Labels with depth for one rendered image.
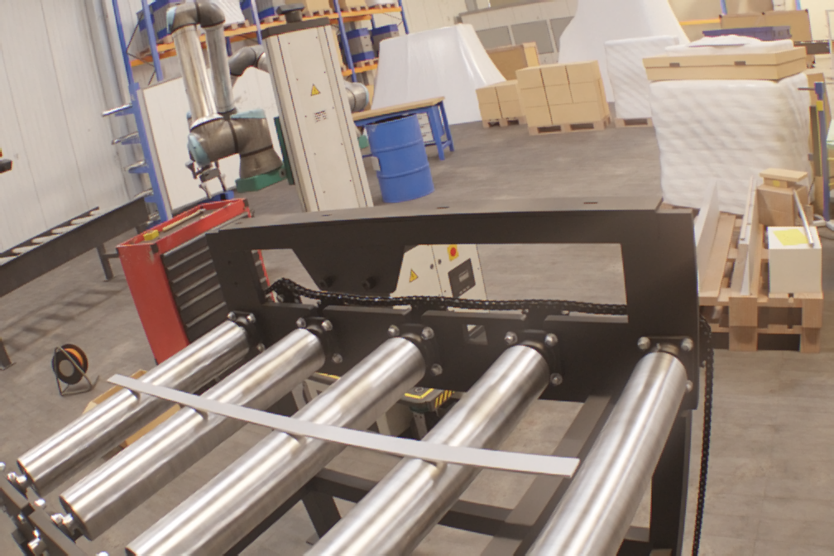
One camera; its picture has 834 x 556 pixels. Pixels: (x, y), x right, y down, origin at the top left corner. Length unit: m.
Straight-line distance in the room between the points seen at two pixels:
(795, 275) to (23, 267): 5.98
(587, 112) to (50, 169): 9.11
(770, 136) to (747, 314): 1.70
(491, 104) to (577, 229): 10.21
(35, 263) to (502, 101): 8.19
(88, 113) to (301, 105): 9.81
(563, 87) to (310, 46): 7.10
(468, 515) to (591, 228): 0.90
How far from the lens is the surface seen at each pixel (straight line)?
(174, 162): 5.86
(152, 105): 5.85
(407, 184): 6.86
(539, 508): 1.06
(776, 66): 4.23
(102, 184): 12.17
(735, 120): 4.34
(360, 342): 1.61
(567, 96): 9.52
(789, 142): 4.39
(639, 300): 1.22
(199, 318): 3.51
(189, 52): 2.67
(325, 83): 2.72
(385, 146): 6.81
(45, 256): 6.28
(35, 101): 11.83
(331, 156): 2.70
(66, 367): 4.53
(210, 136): 2.57
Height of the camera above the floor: 1.49
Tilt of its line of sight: 19 degrees down
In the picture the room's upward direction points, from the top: 13 degrees counter-clockwise
